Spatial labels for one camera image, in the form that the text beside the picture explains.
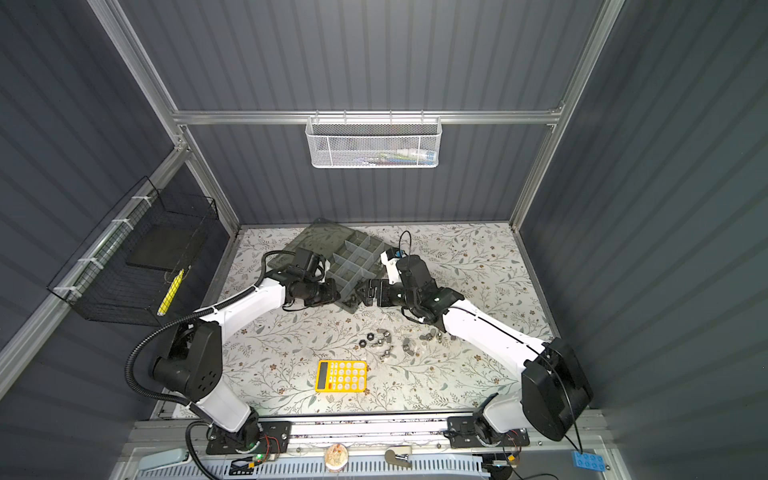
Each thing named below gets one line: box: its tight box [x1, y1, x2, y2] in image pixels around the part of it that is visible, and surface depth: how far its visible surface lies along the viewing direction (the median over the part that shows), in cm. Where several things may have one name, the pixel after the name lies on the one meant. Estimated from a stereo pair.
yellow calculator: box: [315, 360, 368, 393], surface depth 84 cm
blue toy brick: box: [572, 451, 606, 472], surface depth 71 cm
